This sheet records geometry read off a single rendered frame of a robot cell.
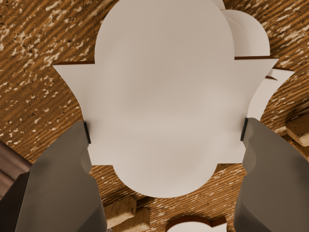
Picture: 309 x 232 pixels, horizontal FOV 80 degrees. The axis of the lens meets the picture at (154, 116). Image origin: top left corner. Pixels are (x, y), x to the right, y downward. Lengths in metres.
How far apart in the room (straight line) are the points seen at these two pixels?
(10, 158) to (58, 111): 0.13
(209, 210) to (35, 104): 0.27
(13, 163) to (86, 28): 0.23
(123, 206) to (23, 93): 0.18
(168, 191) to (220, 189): 0.14
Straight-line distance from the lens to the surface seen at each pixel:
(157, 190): 0.16
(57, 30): 0.19
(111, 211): 0.29
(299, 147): 0.26
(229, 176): 0.27
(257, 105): 0.19
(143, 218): 0.29
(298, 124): 0.24
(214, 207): 0.32
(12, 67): 0.22
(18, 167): 0.34
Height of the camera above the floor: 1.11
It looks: 60 degrees down
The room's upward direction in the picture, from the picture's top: 179 degrees counter-clockwise
